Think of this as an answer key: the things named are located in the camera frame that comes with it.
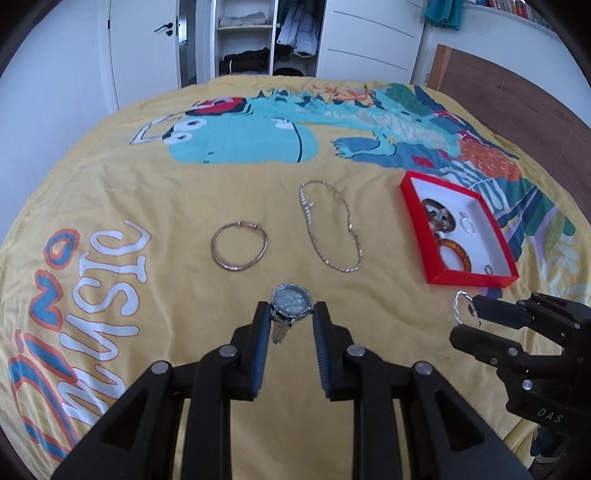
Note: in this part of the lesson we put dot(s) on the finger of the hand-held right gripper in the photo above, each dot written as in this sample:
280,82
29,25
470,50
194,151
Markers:
501,310
480,344

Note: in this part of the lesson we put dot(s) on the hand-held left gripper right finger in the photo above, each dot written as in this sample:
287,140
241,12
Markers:
321,350

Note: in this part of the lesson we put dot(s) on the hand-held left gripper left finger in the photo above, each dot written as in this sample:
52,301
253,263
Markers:
263,350

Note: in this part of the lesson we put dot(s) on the red cardboard box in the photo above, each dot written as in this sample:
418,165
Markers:
461,280

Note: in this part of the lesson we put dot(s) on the silver wristwatch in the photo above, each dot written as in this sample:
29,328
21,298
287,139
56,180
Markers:
292,300

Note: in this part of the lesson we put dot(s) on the amber orange bangle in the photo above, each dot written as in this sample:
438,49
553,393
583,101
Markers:
463,258

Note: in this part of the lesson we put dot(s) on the dark brown bangle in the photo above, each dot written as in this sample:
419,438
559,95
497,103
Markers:
427,205

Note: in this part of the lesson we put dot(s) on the person's blue patterned clothing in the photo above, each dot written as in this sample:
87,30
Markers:
551,447

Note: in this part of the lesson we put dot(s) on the yellow dinosaur printed blanket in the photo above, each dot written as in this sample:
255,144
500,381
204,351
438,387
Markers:
184,194

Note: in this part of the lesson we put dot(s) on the wooden headboard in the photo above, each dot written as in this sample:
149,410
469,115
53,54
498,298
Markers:
521,101

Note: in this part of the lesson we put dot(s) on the black bag in wardrobe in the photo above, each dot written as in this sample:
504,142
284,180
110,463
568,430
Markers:
286,72

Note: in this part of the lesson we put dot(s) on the folded black clothes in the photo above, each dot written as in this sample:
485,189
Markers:
244,60

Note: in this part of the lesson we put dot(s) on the white sliding wardrobe door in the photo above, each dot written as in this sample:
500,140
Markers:
369,41

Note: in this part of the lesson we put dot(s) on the row of books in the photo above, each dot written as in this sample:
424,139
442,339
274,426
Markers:
517,9

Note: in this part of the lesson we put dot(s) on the teal hanging cloth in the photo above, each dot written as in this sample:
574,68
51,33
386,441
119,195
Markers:
443,14

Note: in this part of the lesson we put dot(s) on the open white wardrobe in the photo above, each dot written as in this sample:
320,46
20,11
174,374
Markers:
244,37

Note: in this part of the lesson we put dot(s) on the white room door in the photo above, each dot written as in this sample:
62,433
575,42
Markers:
143,60

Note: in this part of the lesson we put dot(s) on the hanging grey jacket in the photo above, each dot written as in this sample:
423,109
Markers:
300,32

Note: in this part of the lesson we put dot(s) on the folded beige clothes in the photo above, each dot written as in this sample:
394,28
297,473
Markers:
242,20

